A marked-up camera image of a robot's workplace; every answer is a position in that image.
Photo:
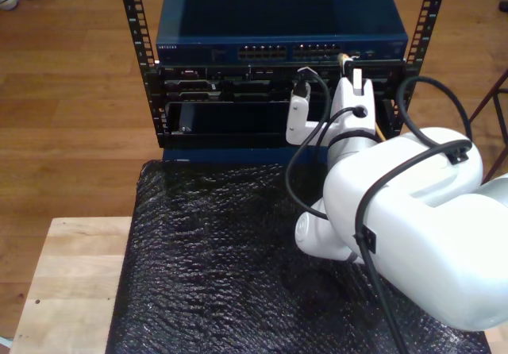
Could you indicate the black rack drawer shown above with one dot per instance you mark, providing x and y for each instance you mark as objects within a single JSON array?
[{"x": 238, "y": 139}]

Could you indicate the black perforated rack frame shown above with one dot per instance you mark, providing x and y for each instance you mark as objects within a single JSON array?
[{"x": 158, "y": 131}]

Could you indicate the black rack server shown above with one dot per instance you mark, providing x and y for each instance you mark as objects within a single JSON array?
[{"x": 238, "y": 86}]

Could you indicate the blue base plate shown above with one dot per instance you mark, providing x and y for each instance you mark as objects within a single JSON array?
[{"x": 238, "y": 155}]

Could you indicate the small white strip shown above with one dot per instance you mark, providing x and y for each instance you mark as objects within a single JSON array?
[{"x": 5, "y": 342}]

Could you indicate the black bubble wrap mat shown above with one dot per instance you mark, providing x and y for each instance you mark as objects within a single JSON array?
[{"x": 198, "y": 290}]

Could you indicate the blue network switch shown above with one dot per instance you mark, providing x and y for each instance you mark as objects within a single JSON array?
[{"x": 278, "y": 12}]

